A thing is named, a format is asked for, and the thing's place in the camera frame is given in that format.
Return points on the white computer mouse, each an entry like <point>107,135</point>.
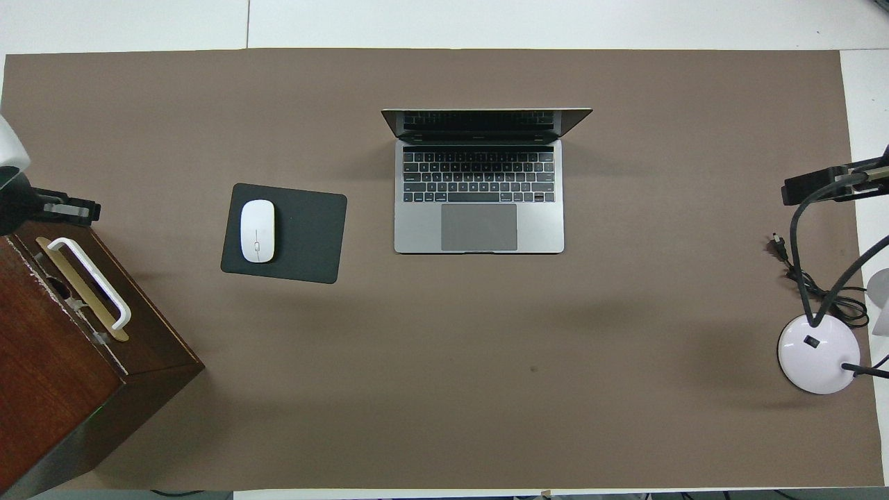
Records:
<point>257,222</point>

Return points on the black mouse pad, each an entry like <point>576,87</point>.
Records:
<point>309,236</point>

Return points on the grey apple laptop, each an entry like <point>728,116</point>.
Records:
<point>417,229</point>

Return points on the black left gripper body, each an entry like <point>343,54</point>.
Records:
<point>19,205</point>

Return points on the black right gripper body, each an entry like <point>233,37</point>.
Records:
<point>868,180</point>

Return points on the gold metal box plate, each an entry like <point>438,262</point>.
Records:
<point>114,328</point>

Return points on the brown table mat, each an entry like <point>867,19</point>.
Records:
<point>486,347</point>

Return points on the dark brown wooden box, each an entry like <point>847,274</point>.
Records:
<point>42,361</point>

